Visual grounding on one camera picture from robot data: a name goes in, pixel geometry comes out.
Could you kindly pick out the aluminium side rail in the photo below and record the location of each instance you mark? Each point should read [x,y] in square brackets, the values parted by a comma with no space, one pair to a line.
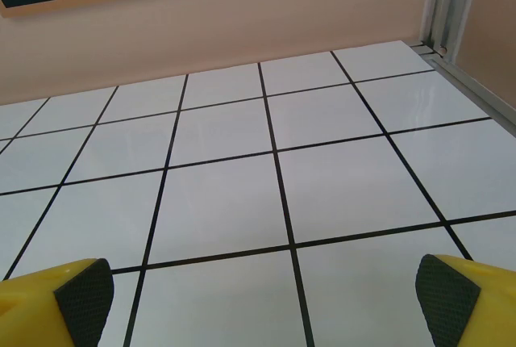
[475,84]

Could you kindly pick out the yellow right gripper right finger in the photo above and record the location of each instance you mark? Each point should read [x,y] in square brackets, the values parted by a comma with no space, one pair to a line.
[483,306]

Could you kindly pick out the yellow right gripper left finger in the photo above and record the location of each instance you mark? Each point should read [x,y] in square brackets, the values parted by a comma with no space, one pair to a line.
[32,310]

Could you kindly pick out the aluminium corner post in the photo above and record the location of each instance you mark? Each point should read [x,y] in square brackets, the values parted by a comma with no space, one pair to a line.
[443,0]

